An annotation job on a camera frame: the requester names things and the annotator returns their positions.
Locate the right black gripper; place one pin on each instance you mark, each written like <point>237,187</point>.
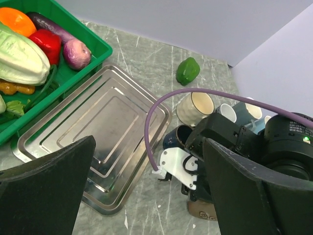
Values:
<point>238,138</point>

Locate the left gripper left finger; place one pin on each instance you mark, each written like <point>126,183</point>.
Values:
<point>43,196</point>

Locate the grey blue faceted mug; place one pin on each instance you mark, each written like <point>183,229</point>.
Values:
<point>227,111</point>

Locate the light blue faceted mug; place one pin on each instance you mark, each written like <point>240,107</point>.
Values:
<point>257,126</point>

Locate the toy orange carrot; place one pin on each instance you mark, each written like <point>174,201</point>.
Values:
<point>17,21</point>

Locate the maroon mug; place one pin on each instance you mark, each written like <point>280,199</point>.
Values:
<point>201,209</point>

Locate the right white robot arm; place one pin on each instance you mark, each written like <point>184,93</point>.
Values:
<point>282,145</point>

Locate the green bell pepper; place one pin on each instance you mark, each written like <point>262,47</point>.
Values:
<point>187,71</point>

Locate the steel tray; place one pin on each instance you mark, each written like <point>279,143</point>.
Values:
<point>112,107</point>

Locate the toy pink onion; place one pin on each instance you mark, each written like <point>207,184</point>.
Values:
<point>74,56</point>

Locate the toy purple eggplant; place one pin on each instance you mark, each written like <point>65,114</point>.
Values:
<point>42,22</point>

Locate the toy red pepper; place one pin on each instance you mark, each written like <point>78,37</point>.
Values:
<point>49,43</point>

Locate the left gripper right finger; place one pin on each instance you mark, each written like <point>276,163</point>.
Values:
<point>250,199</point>

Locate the toy cabbage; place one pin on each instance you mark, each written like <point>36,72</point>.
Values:
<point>21,60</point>

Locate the dark blue mug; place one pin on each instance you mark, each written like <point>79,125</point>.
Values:
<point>177,137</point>

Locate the white mug blue text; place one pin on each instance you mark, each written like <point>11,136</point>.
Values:
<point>246,112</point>

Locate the cream mug black handle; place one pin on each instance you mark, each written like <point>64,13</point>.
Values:
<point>195,107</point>

